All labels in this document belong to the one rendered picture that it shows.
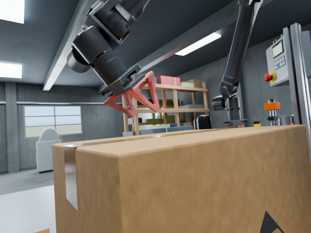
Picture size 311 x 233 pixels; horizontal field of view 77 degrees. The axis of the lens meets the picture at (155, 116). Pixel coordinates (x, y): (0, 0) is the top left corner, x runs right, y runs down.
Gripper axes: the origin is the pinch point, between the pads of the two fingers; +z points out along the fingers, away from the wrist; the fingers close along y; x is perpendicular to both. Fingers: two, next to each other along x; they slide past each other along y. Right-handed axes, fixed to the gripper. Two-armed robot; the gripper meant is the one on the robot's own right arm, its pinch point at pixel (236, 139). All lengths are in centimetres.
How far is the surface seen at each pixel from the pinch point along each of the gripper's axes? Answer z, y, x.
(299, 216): 2, 51, 47
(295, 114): -9.6, -9.3, 21.4
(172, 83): -115, -246, -377
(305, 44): -37.5, -15.5, 24.5
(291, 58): -32.2, -9.9, 21.6
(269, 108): -13.0, -0.8, 15.9
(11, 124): -41, 162, -765
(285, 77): -25.4, -11.0, 18.1
